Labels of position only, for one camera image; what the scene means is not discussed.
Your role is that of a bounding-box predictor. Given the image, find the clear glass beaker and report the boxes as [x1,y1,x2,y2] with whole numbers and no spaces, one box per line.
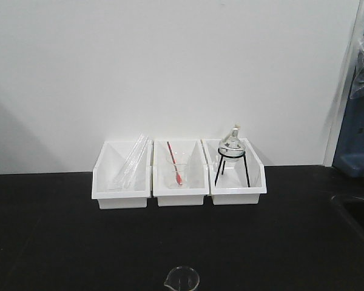
[163,266,200,291]

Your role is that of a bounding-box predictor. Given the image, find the small glass beaker in bin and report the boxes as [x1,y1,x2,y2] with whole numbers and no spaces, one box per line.
[166,152,190,189]

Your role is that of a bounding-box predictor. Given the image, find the middle white plastic bin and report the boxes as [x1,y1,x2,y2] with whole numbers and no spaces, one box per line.
[152,139,209,207]

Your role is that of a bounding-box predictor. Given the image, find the white plastic bin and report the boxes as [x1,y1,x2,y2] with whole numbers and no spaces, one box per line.
[152,139,209,207]
[92,141,153,209]
[201,138,267,205]

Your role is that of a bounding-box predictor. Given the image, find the glass alcohol lamp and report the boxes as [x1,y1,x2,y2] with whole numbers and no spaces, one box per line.
[218,124,246,162]

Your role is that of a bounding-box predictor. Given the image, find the right white plastic bin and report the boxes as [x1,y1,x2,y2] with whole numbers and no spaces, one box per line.
[201,138,267,205]

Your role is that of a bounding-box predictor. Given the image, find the left white plastic bin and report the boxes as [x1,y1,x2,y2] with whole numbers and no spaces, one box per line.
[92,141,153,209]

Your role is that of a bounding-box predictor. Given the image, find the blue pegboard rack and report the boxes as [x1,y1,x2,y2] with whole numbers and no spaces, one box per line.
[332,48,364,178]

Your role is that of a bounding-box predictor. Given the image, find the black lab sink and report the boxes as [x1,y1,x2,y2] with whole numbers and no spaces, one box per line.
[330,194,364,243]

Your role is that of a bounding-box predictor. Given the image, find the red handled spatula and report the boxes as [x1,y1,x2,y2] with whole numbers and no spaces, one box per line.
[166,141,183,186]

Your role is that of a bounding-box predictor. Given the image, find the black wire tripod stand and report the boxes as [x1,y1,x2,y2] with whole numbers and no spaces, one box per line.
[214,148,251,187]

